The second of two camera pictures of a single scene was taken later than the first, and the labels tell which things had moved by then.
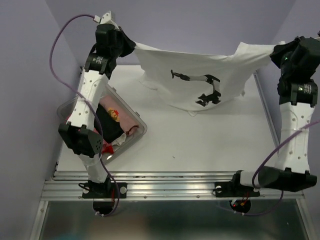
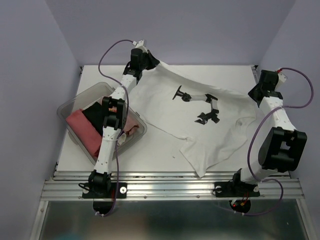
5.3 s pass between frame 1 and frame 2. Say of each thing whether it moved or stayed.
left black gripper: moved
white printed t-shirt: moved
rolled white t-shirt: stayed
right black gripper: moved
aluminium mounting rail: stayed
